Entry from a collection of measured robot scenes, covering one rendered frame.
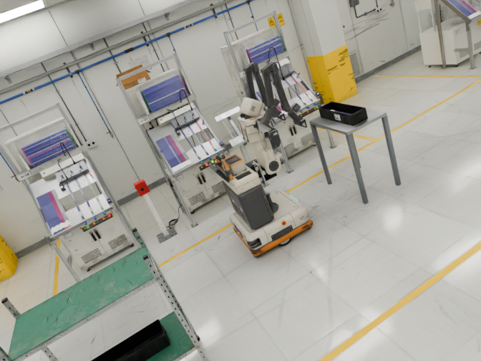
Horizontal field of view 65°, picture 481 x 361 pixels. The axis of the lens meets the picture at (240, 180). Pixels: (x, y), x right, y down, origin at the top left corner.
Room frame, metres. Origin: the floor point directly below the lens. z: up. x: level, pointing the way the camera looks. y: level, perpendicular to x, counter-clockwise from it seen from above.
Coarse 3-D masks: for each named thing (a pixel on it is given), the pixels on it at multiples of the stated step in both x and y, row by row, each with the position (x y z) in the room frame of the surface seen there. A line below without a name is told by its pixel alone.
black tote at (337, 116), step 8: (328, 104) 3.82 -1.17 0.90; (336, 104) 3.74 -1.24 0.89; (344, 104) 3.60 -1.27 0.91; (320, 112) 3.79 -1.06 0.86; (328, 112) 3.63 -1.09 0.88; (336, 112) 3.47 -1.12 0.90; (352, 112) 3.50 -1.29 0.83; (360, 112) 3.27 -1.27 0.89; (336, 120) 3.50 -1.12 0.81; (344, 120) 3.36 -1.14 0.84; (352, 120) 3.25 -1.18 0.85; (360, 120) 3.26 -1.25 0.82
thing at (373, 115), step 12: (312, 120) 3.82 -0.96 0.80; (324, 120) 3.67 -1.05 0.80; (372, 120) 3.21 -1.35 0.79; (384, 120) 3.24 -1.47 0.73; (312, 132) 3.84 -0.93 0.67; (348, 132) 3.16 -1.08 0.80; (384, 132) 3.27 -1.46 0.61; (348, 144) 3.19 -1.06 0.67; (324, 168) 3.81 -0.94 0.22; (396, 168) 3.24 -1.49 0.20; (360, 180) 3.16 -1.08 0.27; (396, 180) 3.25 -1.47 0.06; (360, 192) 3.19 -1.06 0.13
